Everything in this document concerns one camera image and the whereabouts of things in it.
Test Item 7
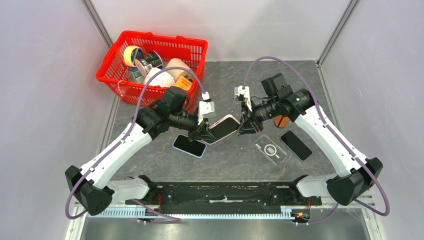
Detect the clear phone case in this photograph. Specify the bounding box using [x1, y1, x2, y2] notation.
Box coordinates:
[254, 134, 288, 166]

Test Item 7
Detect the black phone teal edge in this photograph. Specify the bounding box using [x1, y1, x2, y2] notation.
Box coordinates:
[280, 131, 312, 161]

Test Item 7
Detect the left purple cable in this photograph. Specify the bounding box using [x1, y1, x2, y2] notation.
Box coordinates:
[64, 66, 211, 225]

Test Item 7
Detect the yellow tape roll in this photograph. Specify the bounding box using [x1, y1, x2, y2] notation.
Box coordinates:
[123, 45, 144, 68]

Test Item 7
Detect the white toothed cable duct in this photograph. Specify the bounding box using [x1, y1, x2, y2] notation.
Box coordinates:
[86, 206, 296, 220]

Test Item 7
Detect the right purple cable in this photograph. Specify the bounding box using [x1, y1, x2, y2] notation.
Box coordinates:
[242, 56, 391, 226]

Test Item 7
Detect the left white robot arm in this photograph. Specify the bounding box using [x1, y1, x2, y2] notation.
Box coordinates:
[64, 86, 215, 219]

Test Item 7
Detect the blue small box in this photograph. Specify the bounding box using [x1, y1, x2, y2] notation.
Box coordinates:
[127, 67, 144, 84]

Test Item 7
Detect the orange bottle blue cap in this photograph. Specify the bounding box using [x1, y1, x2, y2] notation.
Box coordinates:
[274, 115, 290, 129]

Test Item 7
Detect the orange small box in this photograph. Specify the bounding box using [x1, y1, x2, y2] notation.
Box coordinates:
[173, 75, 193, 91]

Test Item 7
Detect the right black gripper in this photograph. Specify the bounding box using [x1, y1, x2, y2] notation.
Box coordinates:
[235, 97, 280, 136]

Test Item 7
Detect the dark printed can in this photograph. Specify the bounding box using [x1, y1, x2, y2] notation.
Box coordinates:
[134, 51, 163, 77]

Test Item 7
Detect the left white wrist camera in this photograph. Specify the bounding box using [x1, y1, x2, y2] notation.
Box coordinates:
[197, 91, 216, 126]

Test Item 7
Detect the beige tape roll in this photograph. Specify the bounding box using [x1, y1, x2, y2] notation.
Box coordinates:
[166, 58, 194, 82]

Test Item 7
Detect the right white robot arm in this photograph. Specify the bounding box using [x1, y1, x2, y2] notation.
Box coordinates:
[234, 73, 383, 206]

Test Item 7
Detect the red plastic basket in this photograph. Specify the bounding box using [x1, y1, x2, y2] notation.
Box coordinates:
[95, 30, 208, 105]

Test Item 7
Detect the purple cable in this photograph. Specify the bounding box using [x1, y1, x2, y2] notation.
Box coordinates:
[64, 66, 211, 225]
[242, 56, 391, 226]

